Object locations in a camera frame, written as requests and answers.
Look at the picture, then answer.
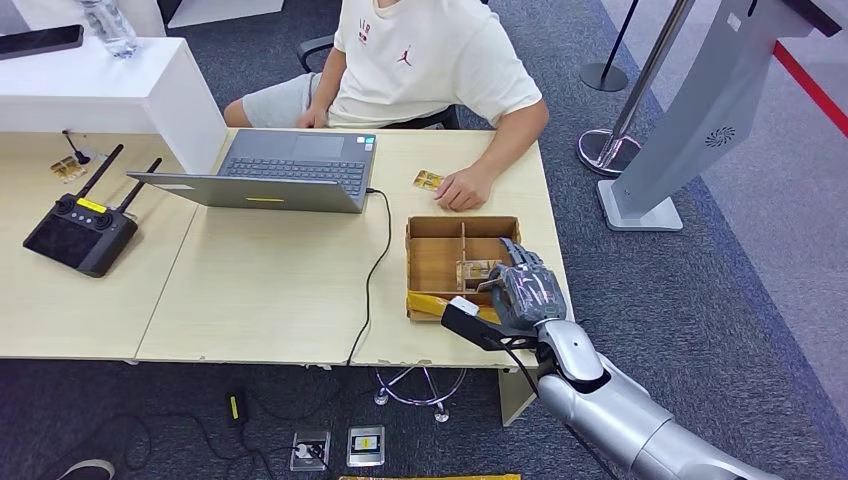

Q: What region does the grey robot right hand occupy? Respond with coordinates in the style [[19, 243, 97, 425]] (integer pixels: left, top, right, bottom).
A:
[[476, 237, 569, 333]]

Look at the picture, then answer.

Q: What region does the person's left hand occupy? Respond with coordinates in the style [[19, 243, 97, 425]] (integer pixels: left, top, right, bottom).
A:
[[433, 165, 495, 213]]

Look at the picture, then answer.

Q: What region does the person's right hand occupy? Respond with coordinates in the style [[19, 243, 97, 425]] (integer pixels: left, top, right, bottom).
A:
[[296, 105, 331, 130]]

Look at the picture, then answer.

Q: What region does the person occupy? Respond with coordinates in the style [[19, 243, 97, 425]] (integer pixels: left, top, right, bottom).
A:
[[223, 0, 550, 213]]

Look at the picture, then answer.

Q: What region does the black office chair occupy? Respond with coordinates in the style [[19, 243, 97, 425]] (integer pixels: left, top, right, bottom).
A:
[[296, 34, 462, 131]]

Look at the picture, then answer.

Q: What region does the cardboard divider box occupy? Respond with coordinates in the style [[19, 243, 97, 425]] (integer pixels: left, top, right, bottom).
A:
[[404, 215, 523, 324]]

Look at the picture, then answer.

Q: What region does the grey laptop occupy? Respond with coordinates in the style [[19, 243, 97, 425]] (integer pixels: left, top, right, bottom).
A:
[[125, 129, 379, 215]]

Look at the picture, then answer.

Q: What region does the metal stool base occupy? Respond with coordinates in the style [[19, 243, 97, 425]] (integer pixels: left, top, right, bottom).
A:
[[372, 364, 468, 424]]

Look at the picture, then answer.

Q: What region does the white reception counter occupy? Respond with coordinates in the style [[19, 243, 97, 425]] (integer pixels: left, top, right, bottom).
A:
[[0, 36, 229, 175]]

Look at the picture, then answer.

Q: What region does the clear water bottle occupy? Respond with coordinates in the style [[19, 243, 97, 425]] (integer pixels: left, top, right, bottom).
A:
[[78, 0, 140, 60]]

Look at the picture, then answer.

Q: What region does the closed silver floor socket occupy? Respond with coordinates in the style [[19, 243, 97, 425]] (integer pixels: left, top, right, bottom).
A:
[[345, 425, 386, 469]]

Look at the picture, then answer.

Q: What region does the grey kiosk stand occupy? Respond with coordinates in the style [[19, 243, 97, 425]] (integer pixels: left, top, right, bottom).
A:
[[596, 0, 843, 233]]

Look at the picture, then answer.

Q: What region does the black remote controller with antennas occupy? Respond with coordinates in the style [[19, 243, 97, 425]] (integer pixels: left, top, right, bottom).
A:
[[21, 143, 164, 279]]

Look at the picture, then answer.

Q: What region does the open silver floor socket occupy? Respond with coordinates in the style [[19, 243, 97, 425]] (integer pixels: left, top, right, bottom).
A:
[[289, 430, 332, 473]]

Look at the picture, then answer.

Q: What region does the black tablet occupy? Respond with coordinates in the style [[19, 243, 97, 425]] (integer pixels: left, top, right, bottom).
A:
[[0, 24, 85, 62]]

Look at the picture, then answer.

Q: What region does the black power adapter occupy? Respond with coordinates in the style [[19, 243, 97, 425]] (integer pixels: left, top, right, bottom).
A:
[[225, 390, 249, 427]]

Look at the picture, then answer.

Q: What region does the red barrier belt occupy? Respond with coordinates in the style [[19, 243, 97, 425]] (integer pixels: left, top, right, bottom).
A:
[[773, 41, 848, 142]]

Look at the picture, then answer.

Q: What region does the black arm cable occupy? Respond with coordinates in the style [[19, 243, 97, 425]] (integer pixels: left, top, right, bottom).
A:
[[486, 337, 621, 480]]

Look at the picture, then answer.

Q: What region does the black laptop power cable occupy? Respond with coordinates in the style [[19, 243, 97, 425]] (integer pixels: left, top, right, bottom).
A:
[[345, 188, 394, 366]]

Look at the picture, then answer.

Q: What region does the black stanchion post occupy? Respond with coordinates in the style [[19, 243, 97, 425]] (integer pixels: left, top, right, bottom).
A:
[[579, 0, 641, 94]]

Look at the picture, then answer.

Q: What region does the chrome stanchion post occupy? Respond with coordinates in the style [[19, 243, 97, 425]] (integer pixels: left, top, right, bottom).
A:
[[577, 0, 697, 179]]

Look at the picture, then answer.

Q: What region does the black floor cable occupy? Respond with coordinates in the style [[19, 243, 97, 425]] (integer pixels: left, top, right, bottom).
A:
[[39, 411, 314, 480]]

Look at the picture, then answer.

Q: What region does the white strap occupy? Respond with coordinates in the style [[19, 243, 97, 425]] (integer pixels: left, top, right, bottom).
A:
[[56, 458, 117, 480]]

